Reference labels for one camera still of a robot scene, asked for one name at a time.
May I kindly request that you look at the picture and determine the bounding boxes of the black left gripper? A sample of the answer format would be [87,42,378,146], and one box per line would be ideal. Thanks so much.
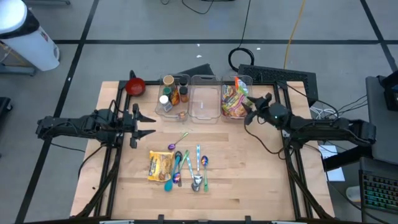
[123,103,157,149]

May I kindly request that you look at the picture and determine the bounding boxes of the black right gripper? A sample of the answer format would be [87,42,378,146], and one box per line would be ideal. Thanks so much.
[241,92,289,127]

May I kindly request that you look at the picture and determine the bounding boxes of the green-edged ramen noodle packet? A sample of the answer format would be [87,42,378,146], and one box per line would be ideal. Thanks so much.
[222,95,254,119]

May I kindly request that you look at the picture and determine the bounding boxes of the orange ramen noodle packet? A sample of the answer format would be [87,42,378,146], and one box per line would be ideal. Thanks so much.
[233,76,250,97]

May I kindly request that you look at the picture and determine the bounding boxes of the seasoning jar with white lid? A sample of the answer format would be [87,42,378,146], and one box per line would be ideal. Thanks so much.
[159,95,174,113]

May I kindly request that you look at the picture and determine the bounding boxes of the small purple iridescent spoon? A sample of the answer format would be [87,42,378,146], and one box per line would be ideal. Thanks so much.
[167,131,189,151]

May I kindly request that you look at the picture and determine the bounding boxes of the brown orange spice packet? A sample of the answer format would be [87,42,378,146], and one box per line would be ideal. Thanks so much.
[170,86,181,106]

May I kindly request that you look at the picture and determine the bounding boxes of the yellow ramen noodle packet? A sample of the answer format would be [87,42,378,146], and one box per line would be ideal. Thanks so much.
[147,150,175,182]

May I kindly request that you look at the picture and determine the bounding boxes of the black metal spoon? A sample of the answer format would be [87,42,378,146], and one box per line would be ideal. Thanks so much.
[174,150,183,188]

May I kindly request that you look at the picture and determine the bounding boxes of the iridescent rainbow metal spoon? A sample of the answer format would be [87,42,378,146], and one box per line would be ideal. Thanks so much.
[172,149,190,185]
[200,154,210,193]

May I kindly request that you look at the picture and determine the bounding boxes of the teal plastic spoon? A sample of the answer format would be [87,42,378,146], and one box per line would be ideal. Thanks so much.
[164,155,182,192]

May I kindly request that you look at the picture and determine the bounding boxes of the silver spoon teal patterned handle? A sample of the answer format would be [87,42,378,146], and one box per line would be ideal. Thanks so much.
[185,155,200,193]
[193,143,204,187]

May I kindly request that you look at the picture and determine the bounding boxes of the clear plastic bin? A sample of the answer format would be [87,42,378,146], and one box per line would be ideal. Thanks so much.
[154,73,191,122]
[220,74,254,123]
[187,74,222,124]

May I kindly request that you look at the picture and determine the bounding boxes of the red bowl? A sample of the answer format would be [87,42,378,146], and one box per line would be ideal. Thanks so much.
[124,77,146,96]

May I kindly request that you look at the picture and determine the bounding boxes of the black perforated metal panel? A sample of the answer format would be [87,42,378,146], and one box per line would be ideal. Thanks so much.
[238,64,320,105]

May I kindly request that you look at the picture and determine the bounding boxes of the black angled floor panel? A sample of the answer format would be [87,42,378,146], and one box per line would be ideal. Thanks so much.
[177,63,215,78]

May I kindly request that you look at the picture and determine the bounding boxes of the white paper sheet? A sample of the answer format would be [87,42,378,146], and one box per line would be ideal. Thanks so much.
[325,166,346,182]
[317,144,338,161]

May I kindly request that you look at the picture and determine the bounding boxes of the black desk support beam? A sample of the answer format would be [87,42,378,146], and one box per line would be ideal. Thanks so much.
[322,146,374,172]

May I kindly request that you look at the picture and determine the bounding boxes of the white computer mouse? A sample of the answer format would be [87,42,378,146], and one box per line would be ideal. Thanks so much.
[345,185,361,203]

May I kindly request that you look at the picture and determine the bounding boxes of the white trash can black bag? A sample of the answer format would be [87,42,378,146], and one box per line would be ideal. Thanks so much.
[0,0,60,72]

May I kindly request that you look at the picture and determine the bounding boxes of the grey metal floor stand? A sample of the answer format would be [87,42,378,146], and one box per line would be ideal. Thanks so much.
[0,63,37,77]

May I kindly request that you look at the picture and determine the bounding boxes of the black box device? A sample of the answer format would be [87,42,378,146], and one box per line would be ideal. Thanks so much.
[377,70,398,112]

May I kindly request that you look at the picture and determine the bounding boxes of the backlit RGB keyboard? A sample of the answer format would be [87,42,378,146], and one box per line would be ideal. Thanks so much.
[359,169,398,215]

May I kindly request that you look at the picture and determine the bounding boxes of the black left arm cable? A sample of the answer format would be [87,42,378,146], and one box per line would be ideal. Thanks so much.
[107,98,125,118]

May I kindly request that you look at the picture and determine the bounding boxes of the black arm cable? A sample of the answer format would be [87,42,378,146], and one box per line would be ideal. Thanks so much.
[107,98,125,118]
[244,123,292,161]

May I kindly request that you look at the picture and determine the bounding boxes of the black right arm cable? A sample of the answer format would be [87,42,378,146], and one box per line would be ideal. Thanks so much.
[244,123,292,161]

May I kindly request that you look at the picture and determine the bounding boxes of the black aluminium table frame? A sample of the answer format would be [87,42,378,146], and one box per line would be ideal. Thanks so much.
[74,70,335,224]

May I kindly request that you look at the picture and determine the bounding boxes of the black coiled cable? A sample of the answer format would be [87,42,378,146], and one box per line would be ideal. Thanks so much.
[228,0,255,73]

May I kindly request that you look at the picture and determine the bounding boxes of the black floor power cable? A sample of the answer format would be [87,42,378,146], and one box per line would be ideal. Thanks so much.
[77,142,107,180]

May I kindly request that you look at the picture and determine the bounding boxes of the white cable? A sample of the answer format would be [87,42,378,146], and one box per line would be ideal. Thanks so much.
[309,104,340,122]

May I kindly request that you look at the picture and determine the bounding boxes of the yellow cable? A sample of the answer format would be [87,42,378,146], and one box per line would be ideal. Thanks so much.
[282,0,307,70]

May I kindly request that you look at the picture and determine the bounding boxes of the thin black floor cable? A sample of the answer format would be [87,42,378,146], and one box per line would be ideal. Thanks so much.
[181,0,215,16]

